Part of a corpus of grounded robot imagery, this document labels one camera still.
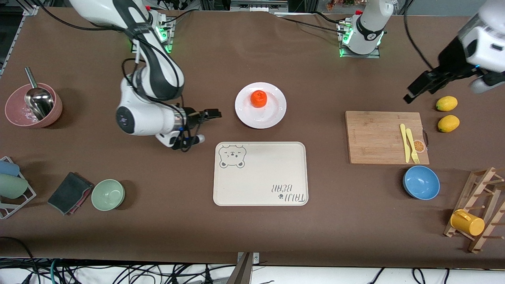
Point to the wooden mug rack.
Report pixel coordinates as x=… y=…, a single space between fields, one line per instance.
x=487 y=185

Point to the clear crumpled plastic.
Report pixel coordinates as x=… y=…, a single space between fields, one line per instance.
x=27 y=115

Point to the yellow mug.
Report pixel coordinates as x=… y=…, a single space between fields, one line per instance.
x=469 y=224

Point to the pale green bowl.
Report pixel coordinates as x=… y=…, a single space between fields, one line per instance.
x=107 y=195

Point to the grey metal frame block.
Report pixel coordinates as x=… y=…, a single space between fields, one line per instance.
x=256 y=4

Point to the yellow lemon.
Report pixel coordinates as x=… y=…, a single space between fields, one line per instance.
x=446 y=103
x=448 y=123

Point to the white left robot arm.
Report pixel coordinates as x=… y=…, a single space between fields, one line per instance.
x=489 y=35

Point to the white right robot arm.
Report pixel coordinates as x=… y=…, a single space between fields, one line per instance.
x=158 y=79

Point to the aluminium frame rail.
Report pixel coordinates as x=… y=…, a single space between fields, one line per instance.
x=29 y=11

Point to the yellow plastic knife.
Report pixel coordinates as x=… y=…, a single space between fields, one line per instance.
x=405 y=144

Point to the dark grey folded cloth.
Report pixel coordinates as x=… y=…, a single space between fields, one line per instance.
x=69 y=191

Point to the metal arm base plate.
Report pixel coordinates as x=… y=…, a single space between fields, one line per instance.
x=169 y=45
x=375 y=54

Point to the metal scoop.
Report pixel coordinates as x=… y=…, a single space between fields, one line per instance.
x=39 y=102

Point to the pale green cup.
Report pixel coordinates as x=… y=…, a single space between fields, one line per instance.
x=12 y=186

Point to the orange fruit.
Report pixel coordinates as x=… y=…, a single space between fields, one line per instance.
x=259 y=98

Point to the pink folded cloth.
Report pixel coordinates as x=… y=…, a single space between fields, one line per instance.
x=83 y=199

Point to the pink bowl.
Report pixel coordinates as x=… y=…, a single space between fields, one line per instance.
x=55 y=108

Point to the white round plate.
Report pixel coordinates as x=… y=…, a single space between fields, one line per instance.
x=272 y=114

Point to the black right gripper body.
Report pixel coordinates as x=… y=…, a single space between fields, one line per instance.
x=192 y=117

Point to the wooden cutting board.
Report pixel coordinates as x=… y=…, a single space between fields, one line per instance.
x=375 y=138

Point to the yellow plastic fork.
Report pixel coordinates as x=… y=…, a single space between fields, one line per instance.
x=412 y=146

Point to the cream bear print tray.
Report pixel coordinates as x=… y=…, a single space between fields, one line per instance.
x=260 y=173

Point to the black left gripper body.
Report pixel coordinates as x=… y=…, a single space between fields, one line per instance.
x=450 y=59

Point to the blue bowl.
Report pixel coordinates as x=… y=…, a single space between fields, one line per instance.
x=421 y=182

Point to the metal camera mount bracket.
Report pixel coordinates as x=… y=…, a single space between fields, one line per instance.
x=244 y=270

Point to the light blue cup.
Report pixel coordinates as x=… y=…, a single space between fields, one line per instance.
x=8 y=167

